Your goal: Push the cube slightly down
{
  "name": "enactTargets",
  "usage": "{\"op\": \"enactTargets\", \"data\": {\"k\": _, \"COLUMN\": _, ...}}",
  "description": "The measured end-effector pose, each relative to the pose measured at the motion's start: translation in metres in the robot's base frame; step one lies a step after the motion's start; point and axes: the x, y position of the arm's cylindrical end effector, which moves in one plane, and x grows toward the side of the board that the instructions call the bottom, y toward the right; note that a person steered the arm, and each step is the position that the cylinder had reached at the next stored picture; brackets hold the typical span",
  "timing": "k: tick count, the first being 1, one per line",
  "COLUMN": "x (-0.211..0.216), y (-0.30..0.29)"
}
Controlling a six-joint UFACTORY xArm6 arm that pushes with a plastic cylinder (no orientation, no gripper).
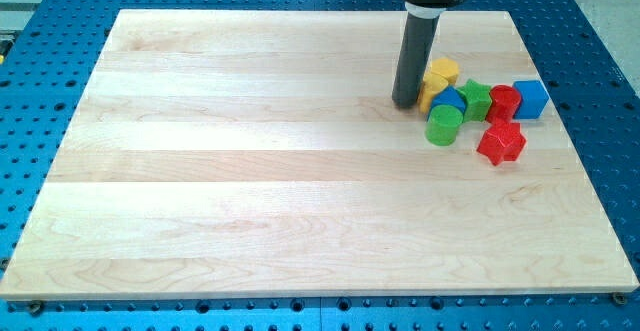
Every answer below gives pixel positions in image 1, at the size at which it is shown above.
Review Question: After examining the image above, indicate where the blue hexagon block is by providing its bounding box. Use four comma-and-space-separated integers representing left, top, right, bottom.
513, 80, 549, 119

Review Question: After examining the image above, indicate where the board clamp screw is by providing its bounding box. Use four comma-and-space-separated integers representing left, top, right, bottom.
610, 292, 628, 306
25, 300, 45, 317

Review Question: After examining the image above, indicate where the green star block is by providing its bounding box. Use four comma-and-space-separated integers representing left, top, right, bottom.
457, 78, 492, 122

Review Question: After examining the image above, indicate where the light wooden board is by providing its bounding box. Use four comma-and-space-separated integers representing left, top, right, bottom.
1, 10, 638, 301

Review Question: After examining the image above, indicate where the red star block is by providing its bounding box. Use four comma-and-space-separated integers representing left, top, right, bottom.
476, 120, 527, 166

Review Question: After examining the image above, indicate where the green cylinder block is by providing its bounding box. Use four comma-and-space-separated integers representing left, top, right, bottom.
425, 105, 463, 146

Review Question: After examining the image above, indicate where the right board clamp screw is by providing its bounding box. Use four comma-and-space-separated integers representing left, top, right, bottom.
610, 292, 628, 306

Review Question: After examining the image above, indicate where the red cylinder block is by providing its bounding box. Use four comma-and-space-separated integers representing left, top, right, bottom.
485, 85, 522, 123

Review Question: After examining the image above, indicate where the small blue cube block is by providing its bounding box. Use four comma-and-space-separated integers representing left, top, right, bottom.
428, 86, 467, 114

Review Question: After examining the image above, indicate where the left board clamp screw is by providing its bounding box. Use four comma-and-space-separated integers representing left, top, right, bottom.
25, 300, 45, 317

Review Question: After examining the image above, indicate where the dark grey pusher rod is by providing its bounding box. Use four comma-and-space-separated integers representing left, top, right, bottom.
392, 14, 439, 109

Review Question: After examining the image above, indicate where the yellow hexagon block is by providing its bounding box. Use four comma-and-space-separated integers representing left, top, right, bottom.
430, 57, 460, 86

